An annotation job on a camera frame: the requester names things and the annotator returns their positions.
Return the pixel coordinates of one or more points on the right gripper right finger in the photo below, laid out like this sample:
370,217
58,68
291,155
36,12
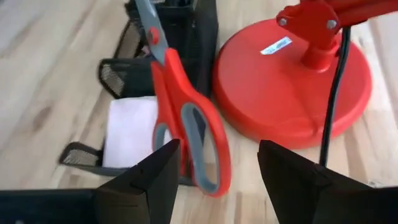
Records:
292,186

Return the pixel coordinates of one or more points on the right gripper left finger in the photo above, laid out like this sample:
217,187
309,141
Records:
146,193

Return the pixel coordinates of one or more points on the pink sticky note pad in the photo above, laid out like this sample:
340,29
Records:
130,130

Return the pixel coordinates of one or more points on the black mesh desk organizer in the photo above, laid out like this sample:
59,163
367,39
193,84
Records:
199,46

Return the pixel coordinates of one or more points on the red desk lamp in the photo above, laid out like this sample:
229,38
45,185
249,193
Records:
273,93

